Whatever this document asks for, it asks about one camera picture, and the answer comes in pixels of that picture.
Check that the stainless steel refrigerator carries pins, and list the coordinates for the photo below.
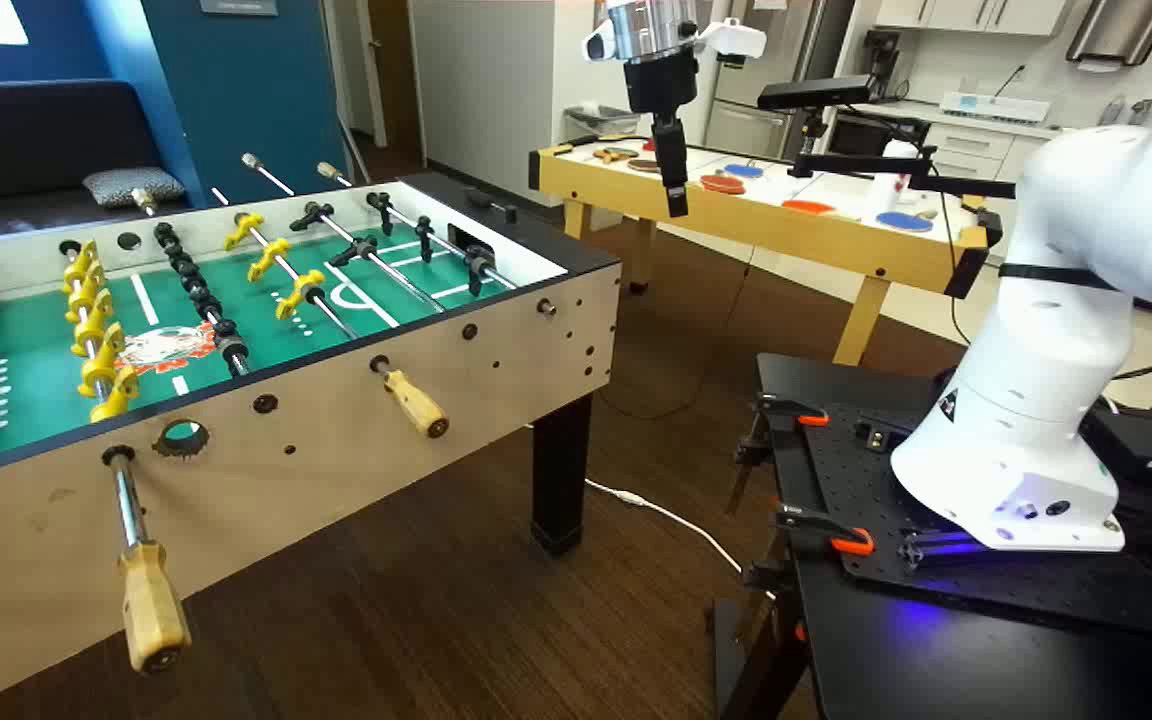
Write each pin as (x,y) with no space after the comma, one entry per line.
(789,54)

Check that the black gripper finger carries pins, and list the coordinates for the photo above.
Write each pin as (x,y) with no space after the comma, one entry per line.
(664,152)
(682,152)

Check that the black controller box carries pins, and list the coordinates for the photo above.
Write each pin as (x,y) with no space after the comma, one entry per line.
(1143,447)

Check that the brown wooden door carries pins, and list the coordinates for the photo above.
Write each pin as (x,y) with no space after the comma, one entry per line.
(396,65)

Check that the rod with three black players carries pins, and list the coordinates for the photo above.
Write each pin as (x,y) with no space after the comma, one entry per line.
(424,236)

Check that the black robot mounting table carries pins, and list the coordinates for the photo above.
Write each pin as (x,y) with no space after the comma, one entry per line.
(977,625)

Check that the rod with three yellow players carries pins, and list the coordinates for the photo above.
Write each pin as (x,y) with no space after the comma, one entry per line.
(298,296)

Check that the rod with five yellow players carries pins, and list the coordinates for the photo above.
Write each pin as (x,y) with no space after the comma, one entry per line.
(102,360)

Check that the dark blue couch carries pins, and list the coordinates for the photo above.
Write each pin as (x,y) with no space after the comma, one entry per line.
(28,143)

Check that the black stereo camera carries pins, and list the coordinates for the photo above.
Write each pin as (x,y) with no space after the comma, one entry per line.
(816,93)

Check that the white kitchen cabinets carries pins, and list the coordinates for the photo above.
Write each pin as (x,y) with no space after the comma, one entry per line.
(977,12)

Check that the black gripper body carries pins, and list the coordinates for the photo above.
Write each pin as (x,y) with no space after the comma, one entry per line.
(663,83)

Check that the grey pillow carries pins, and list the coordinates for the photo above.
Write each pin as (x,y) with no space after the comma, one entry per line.
(133,186)

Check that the blue air hockey striker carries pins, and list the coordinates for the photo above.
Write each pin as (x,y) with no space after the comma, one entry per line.
(742,169)

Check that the light wooden table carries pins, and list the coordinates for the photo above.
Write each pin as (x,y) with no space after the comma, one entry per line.
(842,240)

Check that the rod with two black players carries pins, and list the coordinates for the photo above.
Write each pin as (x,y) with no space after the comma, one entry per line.
(355,250)

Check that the white kitchen counter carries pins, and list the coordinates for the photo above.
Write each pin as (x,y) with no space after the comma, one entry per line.
(977,132)

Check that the red air hockey striker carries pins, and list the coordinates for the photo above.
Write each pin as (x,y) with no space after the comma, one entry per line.
(723,186)

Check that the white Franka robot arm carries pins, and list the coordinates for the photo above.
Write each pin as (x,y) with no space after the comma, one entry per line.
(1041,400)

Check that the rod with five black players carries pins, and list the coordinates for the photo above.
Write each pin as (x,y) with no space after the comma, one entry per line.
(208,315)

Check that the black clamp with orange tip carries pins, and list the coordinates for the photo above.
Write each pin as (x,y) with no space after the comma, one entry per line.
(849,543)
(809,417)

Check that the silver range hood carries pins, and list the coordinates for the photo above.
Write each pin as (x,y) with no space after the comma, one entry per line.
(1123,30)

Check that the black camera stand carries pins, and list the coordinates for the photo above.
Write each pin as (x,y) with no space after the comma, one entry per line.
(897,169)

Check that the foosball table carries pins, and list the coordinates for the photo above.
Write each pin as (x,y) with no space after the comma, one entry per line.
(339,441)

